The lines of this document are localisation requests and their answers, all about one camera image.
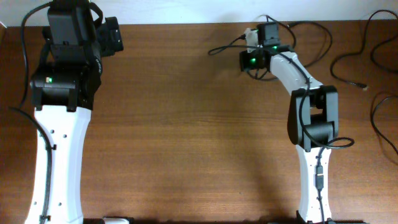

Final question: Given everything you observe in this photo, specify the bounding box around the black USB cable gold plug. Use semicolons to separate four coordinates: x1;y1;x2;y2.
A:
243;15;333;82

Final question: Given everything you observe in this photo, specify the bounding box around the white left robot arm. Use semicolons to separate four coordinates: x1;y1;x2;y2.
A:
26;1;123;223

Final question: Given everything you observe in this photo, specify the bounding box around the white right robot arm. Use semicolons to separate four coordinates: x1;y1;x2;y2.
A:
239;22;339;223

